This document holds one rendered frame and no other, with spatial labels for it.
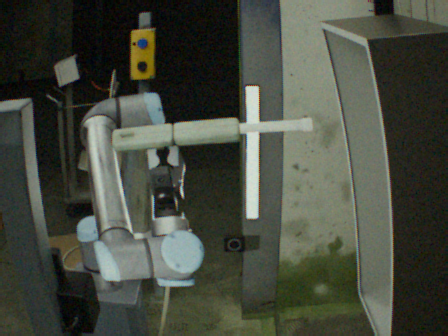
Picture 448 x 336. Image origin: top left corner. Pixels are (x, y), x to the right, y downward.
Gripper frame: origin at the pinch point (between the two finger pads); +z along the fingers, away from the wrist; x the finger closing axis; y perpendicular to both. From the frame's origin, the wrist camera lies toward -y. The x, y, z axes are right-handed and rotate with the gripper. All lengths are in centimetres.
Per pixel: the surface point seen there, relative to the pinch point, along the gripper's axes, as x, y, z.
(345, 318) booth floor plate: 71, 163, -47
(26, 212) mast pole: -9, -73, -39
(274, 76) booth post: 40, 91, 63
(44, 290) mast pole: -9, -66, -47
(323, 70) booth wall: 63, 90, 65
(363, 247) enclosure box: 68, 91, -18
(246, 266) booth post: 19, 150, -8
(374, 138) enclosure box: 72, 62, 18
